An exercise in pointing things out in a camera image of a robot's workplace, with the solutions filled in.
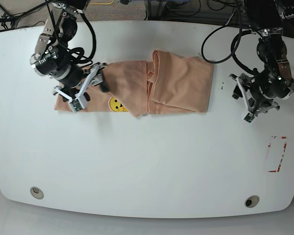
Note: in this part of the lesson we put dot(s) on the table grommet hole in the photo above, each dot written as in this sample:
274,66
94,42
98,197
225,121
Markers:
252,201
36,193

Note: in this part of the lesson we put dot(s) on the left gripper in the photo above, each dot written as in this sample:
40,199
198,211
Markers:
272,86

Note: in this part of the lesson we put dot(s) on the black tripod legs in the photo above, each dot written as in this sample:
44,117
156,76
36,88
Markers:
10,21

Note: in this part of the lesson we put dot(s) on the peach T-shirt with emoji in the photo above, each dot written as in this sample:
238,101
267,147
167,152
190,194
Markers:
168,84

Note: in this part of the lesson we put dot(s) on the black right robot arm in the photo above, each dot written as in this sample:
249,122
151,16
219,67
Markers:
52,51

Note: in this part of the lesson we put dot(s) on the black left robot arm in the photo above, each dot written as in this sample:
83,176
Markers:
264,19

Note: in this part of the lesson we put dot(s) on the white power strip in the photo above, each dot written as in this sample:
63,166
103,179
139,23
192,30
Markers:
288,13

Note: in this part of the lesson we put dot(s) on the left table grommet hole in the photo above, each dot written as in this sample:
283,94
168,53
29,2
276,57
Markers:
36,193

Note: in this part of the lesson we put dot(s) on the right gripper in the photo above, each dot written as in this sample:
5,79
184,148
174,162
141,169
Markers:
72,79

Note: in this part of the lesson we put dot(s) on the right table grommet hole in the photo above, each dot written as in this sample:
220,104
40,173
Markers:
252,201

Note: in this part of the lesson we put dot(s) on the red tape rectangle marking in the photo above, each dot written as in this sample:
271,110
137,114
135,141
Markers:
275,153

